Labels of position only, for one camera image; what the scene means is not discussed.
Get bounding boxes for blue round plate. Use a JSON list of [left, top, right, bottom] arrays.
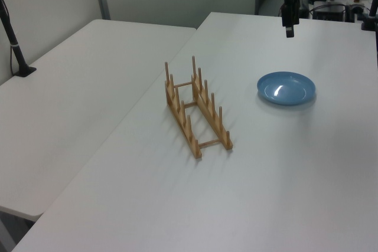
[[256, 70, 317, 107]]

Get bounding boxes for wooden plate rack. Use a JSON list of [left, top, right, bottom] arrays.
[[164, 55, 234, 159]]

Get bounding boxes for black equipment box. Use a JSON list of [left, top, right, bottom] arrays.
[[312, 4, 347, 22]]

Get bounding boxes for black clamp mount pole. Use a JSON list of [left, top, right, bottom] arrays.
[[359, 0, 378, 32]]

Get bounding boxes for black camera pole with base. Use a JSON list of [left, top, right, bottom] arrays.
[[0, 0, 38, 78]]

